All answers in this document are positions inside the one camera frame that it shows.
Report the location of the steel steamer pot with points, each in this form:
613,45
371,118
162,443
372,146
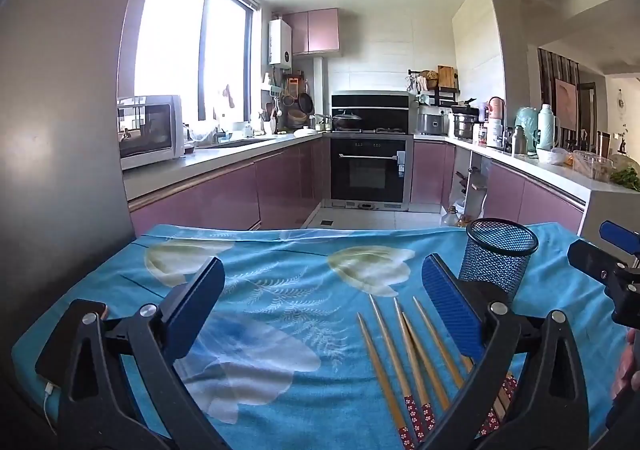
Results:
463,124

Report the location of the white kitchen countertop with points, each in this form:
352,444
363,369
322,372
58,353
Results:
210,157

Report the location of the hanging black pan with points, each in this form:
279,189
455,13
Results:
306,103

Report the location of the person's right hand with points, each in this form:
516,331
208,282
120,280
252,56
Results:
629,370

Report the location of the wooden cutting board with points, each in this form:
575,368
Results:
446,77

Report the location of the steel vacuum flask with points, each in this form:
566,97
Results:
519,140

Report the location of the blue floral tablecloth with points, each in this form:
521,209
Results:
300,280

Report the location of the bunch of wooden chopsticks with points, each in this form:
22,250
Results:
380,372

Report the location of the mint green kettle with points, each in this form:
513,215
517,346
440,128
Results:
526,127

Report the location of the black wall rack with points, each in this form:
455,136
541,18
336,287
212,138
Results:
447,92

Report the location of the white microwave oven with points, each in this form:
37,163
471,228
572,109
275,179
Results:
150,132

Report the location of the silver rice cooker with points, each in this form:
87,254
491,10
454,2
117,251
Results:
432,124

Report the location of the black built-in oven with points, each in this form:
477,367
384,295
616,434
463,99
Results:
367,169

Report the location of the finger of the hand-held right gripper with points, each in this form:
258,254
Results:
592,260
617,232

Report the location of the wok with lid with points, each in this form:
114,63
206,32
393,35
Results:
346,120

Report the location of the pink wall cabinet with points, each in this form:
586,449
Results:
320,32

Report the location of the pink kettle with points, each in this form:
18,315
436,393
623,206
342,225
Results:
495,108

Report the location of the clear plastic container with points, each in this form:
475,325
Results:
592,164

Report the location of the pink base cabinets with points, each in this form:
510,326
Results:
505,195
225,195

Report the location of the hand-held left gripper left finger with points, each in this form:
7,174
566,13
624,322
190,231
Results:
192,310

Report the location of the grey refrigerator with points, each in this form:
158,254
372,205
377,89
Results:
65,129

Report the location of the green leafy vegetables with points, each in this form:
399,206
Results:
627,178

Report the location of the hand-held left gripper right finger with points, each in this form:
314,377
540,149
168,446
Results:
450,310

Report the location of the white plastic bag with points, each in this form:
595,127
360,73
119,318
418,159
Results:
551,156

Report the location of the black mesh utensil holder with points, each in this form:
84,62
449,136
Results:
495,260

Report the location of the framed wall painting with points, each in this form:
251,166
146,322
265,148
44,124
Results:
566,102

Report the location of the kitchen window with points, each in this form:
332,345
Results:
190,44

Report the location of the mint green thermos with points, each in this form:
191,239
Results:
547,127

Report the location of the white water heater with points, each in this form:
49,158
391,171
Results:
280,43

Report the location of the black range hood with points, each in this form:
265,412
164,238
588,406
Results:
372,104

